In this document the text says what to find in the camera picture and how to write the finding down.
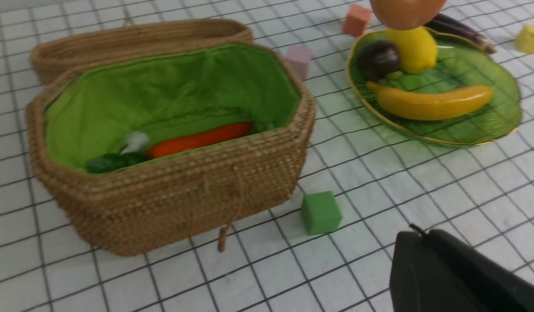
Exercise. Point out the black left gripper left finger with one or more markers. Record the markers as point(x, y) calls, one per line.
point(431, 274)

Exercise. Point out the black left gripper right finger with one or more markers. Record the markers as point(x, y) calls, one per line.
point(495, 287)

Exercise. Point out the yellow plastic banana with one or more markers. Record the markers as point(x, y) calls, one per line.
point(432, 107)

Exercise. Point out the purple plastic mangosteen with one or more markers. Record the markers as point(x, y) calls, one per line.
point(378, 60)

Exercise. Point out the yellow plastic lemon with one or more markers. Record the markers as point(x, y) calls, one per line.
point(417, 47)

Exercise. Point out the purple plastic eggplant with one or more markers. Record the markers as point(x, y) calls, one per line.
point(442, 23)

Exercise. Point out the brown plastic potato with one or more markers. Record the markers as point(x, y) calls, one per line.
point(405, 14)

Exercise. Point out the orange plastic carrot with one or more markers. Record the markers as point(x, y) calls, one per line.
point(132, 153)

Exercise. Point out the white checkered tablecloth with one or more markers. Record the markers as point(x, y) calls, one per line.
point(382, 181)

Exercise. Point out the green foam cube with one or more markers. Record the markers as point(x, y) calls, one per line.
point(321, 213)

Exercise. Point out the green glass leaf plate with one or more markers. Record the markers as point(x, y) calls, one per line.
point(460, 63)

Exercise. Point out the yellow foam cube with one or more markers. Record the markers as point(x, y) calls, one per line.
point(524, 42)

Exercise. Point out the pink foam cube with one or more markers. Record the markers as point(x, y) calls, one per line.
point(299, 57)

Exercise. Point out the orange foam cube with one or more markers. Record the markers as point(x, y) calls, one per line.
point(357, 20)

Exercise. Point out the woven wicker basket lid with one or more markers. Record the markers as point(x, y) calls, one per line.
point(50, 59)

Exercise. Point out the woven wicker basket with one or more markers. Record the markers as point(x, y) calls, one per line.
point(169, 92)

